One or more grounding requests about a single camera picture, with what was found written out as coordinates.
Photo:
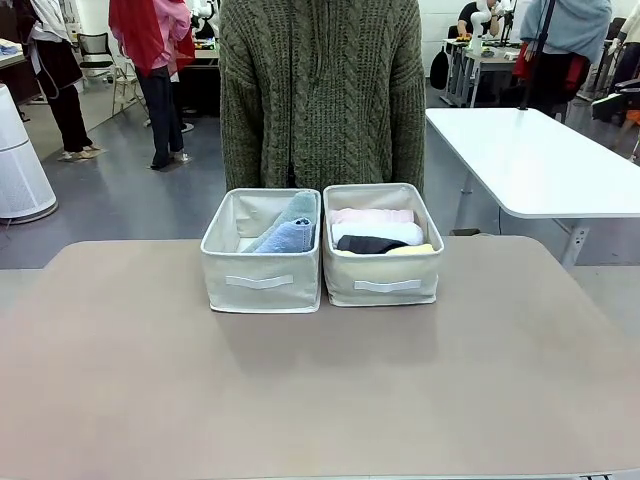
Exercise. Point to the black mesh office chair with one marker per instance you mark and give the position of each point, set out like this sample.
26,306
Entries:
95,50

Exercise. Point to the person in black trousers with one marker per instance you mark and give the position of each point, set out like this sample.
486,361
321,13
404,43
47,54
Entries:
65,90

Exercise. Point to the dark grey towel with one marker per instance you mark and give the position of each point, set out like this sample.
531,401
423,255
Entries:
365,244

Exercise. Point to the person's left forearm green sleeve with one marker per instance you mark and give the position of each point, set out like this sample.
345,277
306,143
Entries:
410,150

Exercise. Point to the white towel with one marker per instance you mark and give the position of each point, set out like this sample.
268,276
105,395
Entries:
380,230

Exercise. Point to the person in red scarf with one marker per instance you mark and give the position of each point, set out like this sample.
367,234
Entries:
150,40

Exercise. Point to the person's torso green knit sweater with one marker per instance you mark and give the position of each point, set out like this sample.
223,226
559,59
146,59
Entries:
340,75

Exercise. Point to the grey background desk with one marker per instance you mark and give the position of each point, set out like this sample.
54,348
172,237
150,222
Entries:
487,55

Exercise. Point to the person in blue shawl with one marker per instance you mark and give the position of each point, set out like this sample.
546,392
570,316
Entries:
565,25

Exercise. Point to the white perforated air purifier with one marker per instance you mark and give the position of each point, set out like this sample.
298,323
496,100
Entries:
22,170

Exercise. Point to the yellow towel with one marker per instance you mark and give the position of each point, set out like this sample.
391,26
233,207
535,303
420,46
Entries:
417,249

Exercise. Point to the pink towel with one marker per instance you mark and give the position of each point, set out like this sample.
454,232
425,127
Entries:
370,216

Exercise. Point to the seated person in black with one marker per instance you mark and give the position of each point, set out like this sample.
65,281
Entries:
472,15

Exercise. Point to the white background table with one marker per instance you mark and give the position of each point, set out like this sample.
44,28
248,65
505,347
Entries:
525,160

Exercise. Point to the cream fabric storage box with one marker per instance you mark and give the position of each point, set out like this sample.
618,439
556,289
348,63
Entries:
385,295
260,295

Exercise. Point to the grey-blue cone-folded towel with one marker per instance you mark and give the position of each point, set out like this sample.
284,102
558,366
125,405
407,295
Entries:
302,205

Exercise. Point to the black hanging bag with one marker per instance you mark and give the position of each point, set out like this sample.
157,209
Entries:
440,70

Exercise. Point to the white folding stool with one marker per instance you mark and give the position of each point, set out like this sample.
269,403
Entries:
127,90

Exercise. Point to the person's right forearm green sleeve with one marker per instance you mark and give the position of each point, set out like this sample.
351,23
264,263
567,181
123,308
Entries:
240,150

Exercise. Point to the lavender cone-folded towel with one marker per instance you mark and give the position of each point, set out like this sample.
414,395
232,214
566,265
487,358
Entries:
285,240

